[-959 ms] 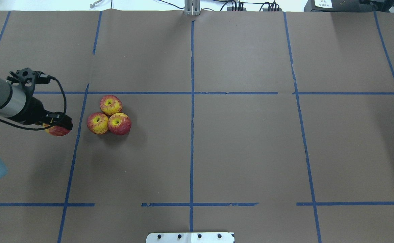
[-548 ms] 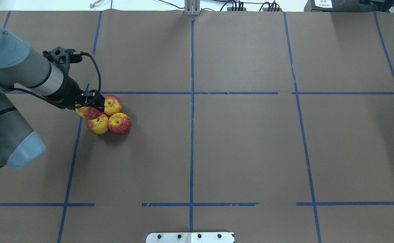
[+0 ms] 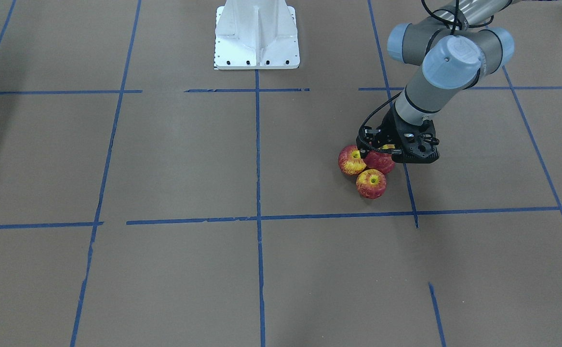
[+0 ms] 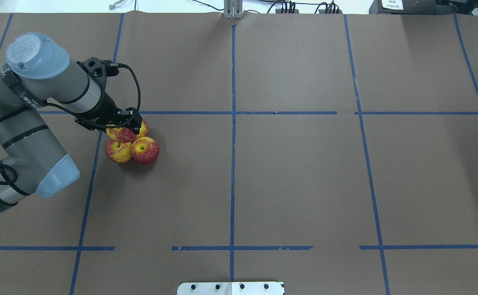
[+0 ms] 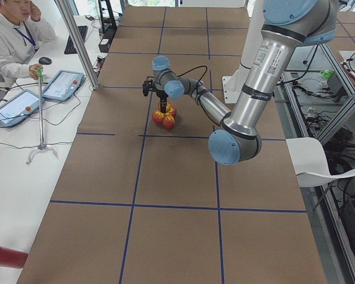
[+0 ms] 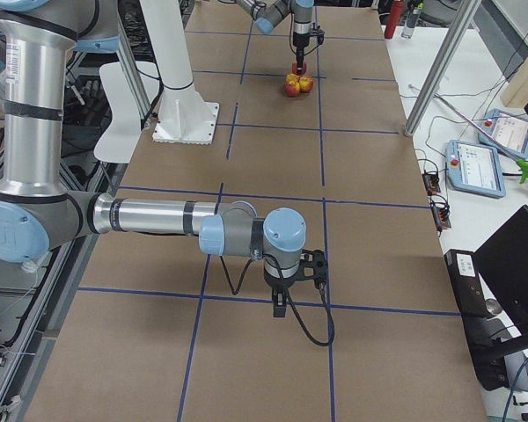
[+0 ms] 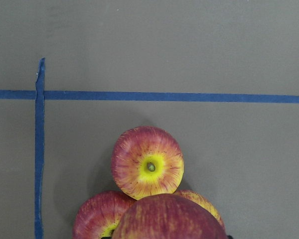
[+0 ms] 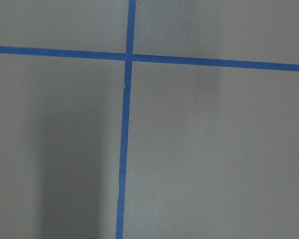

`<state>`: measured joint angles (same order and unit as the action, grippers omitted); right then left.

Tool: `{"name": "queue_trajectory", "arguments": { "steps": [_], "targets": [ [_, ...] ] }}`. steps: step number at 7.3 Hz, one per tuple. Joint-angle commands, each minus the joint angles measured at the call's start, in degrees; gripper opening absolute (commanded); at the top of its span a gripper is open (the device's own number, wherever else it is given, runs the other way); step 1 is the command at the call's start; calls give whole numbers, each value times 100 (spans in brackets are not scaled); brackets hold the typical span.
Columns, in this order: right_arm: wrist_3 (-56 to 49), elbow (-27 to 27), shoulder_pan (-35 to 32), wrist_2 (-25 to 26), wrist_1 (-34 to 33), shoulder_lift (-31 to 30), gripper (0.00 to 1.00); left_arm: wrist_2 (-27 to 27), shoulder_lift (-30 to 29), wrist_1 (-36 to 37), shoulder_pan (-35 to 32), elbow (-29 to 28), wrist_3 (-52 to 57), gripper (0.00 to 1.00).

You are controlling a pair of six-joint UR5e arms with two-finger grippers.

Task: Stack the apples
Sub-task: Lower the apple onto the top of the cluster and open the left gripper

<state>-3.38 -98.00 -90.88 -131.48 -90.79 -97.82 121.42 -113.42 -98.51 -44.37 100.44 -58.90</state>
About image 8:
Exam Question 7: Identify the vertical blue tape strip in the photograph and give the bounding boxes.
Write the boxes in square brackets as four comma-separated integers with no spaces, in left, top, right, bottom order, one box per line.
[115,0,136,239]

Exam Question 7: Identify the horizontal blue tape strip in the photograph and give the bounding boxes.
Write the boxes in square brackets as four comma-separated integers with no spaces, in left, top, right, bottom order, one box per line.
[0,46,299,72]

